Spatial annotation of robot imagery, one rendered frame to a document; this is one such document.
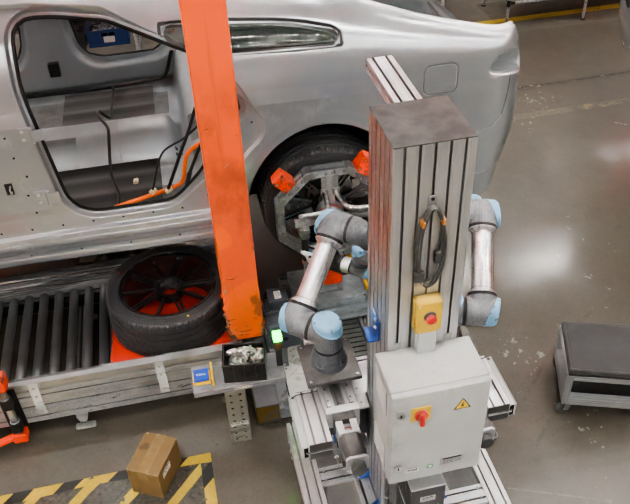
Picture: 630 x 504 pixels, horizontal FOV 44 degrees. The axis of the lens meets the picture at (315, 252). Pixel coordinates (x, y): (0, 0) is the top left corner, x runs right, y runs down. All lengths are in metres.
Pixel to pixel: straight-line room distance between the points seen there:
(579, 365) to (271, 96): 1.94
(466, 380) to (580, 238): 2.81
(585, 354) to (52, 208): 2.65
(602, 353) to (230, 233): 1.91
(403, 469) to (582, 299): 2.28
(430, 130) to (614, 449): 2.31
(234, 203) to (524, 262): 2.34
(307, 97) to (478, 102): 0.85
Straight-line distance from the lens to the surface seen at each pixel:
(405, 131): 2.22
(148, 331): 3.91
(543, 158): 6.01
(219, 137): 3.03
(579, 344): 4.05
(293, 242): 3.92
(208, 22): 2.82
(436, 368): 2.60
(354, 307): 4.34
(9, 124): 3.65
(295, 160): 3.75
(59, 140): 4.61
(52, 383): 3.96
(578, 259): 5.10
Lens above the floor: 3.15
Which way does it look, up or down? 39 degrees down
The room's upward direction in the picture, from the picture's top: 3 degrees counter-clockwise
